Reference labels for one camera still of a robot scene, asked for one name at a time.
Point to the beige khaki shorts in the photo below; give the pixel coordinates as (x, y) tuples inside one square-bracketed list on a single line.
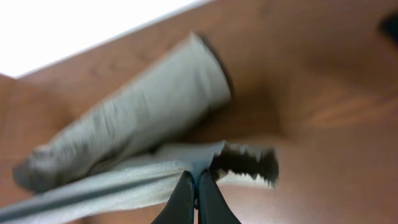
[(120, 155)]

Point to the black garment with red trim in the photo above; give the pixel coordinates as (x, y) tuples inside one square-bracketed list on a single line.
[(388, 27)]

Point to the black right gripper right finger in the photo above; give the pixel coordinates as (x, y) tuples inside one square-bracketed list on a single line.
[(212, 207)]

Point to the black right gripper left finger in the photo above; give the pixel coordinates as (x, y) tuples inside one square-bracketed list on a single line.
[(180, 206)]

